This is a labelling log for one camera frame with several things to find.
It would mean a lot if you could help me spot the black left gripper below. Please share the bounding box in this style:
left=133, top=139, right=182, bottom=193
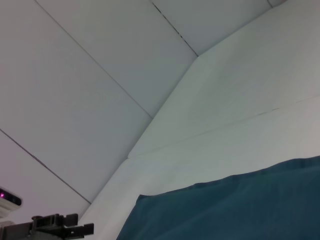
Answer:
left=0, top=213, right=95, bottom=240

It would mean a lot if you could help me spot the teal t-shirt with beige print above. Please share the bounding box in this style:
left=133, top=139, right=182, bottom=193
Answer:
left=116, top=155, right=320, bottom=240

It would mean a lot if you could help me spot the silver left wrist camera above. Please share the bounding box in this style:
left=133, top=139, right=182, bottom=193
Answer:
left=0, top=186, right=24, bottom=219

